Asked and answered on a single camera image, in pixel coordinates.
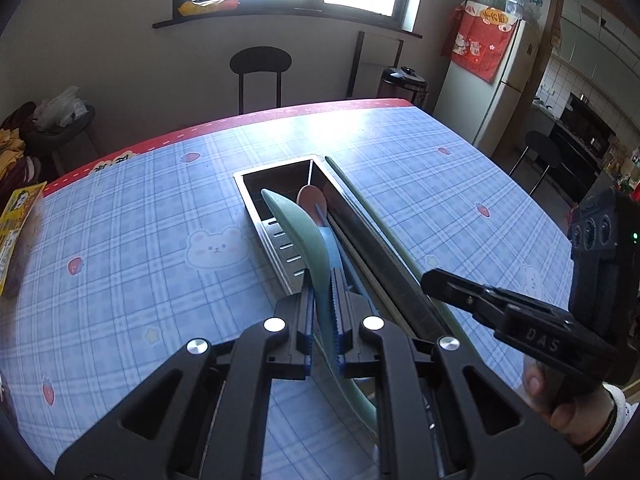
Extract yellow label food tray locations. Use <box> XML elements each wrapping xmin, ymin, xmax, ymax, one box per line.
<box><xmin>0</xmin><ymin>182</ymin><xmax>48</xmax><ymax>298</ymax></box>

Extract yellow red soft toy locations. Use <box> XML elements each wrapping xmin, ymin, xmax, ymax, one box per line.
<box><xmin>179</xmin><ymin>0</ymin><xmax>240</xmax><ymax>16</ymax></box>

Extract wooden door frame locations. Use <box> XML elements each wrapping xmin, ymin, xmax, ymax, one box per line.
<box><xmin>542</xmin><ymin>0</ymin><xmax>571</xmax><ymax>66</ymax></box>

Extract red fridge cover cloth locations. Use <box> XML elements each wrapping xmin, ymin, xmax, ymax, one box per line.
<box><xmin>441</xmin><ymin>1</ymin><xmax>521</xmax><ymax>82</ymax></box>

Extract white plastic bag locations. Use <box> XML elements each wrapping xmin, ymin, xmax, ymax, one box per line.
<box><xmin>36</xmin><ymin>86</ymin><xmax>83</xmax><ymax>131</ymax></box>

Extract black folding metal frame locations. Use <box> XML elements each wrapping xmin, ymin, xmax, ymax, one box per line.
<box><xmin>345</xmin><ymin>31</ymin><xmax>405</xmax><ymax>101</ymax></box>

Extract green chopstick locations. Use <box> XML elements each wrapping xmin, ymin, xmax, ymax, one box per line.
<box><xmin>325</xmin><ymin>156</ymin><xmax>471</xmax><ymax>346</ymax></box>

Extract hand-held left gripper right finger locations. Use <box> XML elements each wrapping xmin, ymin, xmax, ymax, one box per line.
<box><xmin>330</xmin><ymin>267</ymin><xmax>586</xmax><ymax>480</ymax></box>

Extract blue plaid tablecloth red border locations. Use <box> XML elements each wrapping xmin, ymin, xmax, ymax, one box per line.
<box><xmin>0</xmin><ymin>97</ymin><xmax>591</xmax><ymax>480</ymax></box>

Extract person's right forearm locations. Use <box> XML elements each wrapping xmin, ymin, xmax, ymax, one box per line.
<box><xmin>575</xmin><ymin>384</ymin><xmax>638</xmax><ymax>466</ymax></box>

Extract pink spoon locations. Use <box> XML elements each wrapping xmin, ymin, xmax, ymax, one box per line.
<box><xmin>297</xmin><ymin>184</ymin><xmax>328</xmax><ymax>228</ymax></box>

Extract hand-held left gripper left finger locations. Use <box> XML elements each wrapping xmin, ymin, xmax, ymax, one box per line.
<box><xmin>55</xmin><ymin>277</ymin><xmax>317</xmax><ymax>480</ymax></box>

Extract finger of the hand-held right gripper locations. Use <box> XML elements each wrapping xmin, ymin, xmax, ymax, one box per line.
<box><xmin>420</xmin><ymin>267</ymin><xmax>508</xmax><ymax>331</ymax></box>

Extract black pressure cooker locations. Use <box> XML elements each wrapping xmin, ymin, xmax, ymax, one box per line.
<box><xmin>376</xmin><ymin>66</ymin><xmax>431</xmax><ymax>109</ymax></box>

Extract stainless steel utensil tray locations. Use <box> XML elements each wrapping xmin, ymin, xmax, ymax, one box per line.
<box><xmin>233</xmin><ymin>154</ymin><xmax>453</xmax><ymax>346</ymax></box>

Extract white fridge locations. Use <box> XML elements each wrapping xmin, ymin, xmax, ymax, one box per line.
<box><xmin>432</xmin><ymin>2</ymin><xmax>543</xmax><ymax>148</ymax></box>

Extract person's right hand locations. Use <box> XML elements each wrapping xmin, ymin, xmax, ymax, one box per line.
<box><xmin>522</xmin><ymin>359</ymin><xmax>617</xmax><ymax>447</ymax></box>

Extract beige chopstick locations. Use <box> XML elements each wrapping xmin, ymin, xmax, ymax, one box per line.
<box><xmin>347</xmin><ymin>247</ymin><xmax>416</xmax><ymax>336</ymax></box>

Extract green spoon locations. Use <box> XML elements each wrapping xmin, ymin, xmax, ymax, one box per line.
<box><xmin>261</xmin><ymin>187</ymin><xmax>378</xmax><ymax>436</ymax></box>

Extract black round chair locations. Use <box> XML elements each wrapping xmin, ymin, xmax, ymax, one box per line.
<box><xmin>229</xmin><ymin>46</ymin><xmax>293</xmax><ymax>115</ymax></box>
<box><xmin>509</xmin><ymin>131</ymin><xmax>563</xmax><ymax>196</ymax></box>

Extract dark round stool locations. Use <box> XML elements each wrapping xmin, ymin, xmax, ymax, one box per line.
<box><xmin>22</xmin><ymin>105</ymin><xmax>101</xmax><ymax>171</ymax></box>

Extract dark window sill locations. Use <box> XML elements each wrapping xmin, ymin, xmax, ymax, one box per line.
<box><xmin>152</xmin><ymin>7</ymin><xmax>423</xmax><ymax>41</ymax></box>

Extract kitchen wall cabinets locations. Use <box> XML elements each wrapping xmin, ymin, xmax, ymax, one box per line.
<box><xmin>555</xmin><ymin>0</ymin><xmax>640</xmax><ymax>83</ymax></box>

